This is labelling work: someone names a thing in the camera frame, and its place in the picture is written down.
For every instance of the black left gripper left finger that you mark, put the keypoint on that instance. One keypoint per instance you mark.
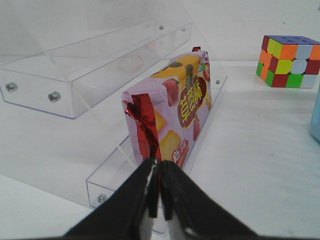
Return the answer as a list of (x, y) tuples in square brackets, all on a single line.
[(129, 212)]

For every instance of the clear acrylic left shelf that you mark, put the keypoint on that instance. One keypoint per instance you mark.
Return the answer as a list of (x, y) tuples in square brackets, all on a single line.
[(62, 121)]

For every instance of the light blue plastic basket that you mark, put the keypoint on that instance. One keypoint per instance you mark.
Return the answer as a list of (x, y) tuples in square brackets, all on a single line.
[(314, 128)]

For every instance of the pink strawberry cake bag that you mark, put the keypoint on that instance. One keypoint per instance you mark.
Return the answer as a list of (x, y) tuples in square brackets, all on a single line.
[(166, 111)]

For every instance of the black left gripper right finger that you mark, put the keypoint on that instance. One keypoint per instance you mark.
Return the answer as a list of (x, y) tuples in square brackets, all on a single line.
[(191, 213)]

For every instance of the multicolour puzzle cube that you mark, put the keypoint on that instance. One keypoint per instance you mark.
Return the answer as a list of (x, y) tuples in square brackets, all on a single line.
[(288, 61)]

